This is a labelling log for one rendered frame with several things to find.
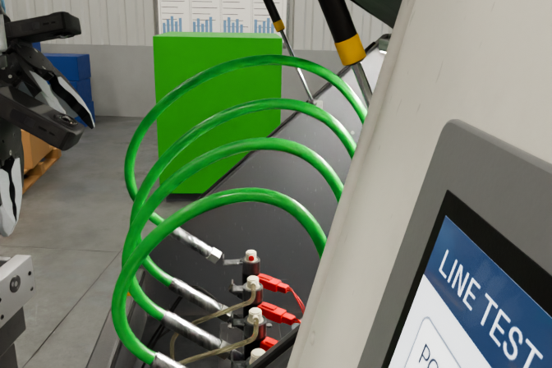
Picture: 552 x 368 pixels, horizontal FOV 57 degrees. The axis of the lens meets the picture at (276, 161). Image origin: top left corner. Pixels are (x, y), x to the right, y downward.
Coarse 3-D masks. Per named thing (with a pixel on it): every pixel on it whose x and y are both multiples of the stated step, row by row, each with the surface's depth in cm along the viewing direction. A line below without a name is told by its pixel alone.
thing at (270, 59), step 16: (224, 64) 70; (240, 64) 70; (256, 64) 70; (272, 64) 70; (288, 64) 70; (304, 64) 70; (192, 80) 70; (336, 80) 71; (176, 96) 70; (352, 96) 72; (160, 112) 71; (144, 128) 71; (128, 160) 72; (128, 176) 73; (128, 192) 74
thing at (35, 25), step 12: (60, 12) 72; (12, 24) 73; (24, 24) 72; (36, 24) 72; (48, 24) 72; (60, 24) 72; (72, 24) 73; (12, 36) 73; (24, 36) 73; (36, 36) 74; (48, 36) 75; (60, 36) 74; (72, 36) 75
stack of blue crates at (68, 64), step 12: (36, 48) 658; (60, 60) 632; (72, 60) 632; (84, 60) 652; (72, 72) 636; (84, 72) 653; (48, 84) 637; (72, 84) 635; (84, 84) 655; (84, 96) 656
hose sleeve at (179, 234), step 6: (180, 228) 76; (174, 234) 76; (180, 234) 76; (186, 234) 76; (180, 240) 76; (186, 240) 76; (192, 240) 76; (198, 240) 77; (192, 246) 76; (198, 246) 76; (204, 246) 77; (210, 246) 78; (198, 252) 77; (204, 252) 77; (210, 252) 77
